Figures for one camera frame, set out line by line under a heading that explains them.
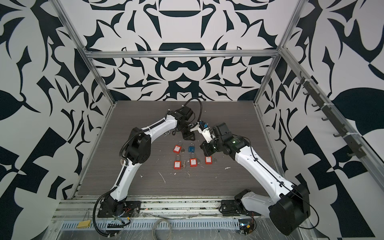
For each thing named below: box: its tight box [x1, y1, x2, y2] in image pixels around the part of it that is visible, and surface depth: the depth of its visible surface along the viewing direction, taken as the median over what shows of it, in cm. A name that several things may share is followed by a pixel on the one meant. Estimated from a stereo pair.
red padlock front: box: [174, 154, 182, 170], surface depth 90 cm
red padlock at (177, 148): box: [173, 140, 183, 154], surface depth 96 cm
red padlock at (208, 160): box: [205, 156, 213, 165], surface depth 91 cm
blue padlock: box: [188, 142, 196, 153], surface depth 96 cm
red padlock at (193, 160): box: [189, 152, 198, 167], surface depth 91 cm
